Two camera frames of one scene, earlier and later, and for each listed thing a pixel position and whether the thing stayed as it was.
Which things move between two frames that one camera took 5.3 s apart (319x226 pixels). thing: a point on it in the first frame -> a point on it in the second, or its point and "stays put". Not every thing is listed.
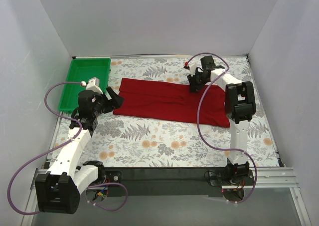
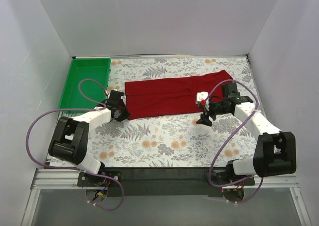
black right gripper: x=195 y=79 -> x=209 y=109
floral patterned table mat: x=123 y=140 stays put
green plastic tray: x=81 y=70 stays put
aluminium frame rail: x=257 y=177 stays put
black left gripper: x=107 y=102 -> x=122 y=110
